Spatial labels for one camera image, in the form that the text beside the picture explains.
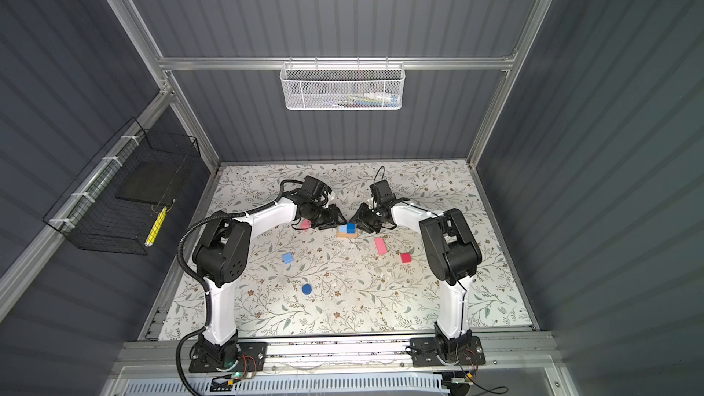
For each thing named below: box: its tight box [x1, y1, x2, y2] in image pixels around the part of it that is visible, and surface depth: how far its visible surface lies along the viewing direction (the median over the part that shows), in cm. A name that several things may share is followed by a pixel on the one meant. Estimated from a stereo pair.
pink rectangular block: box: [374, 236, 388, 256], surface depth 98 cm
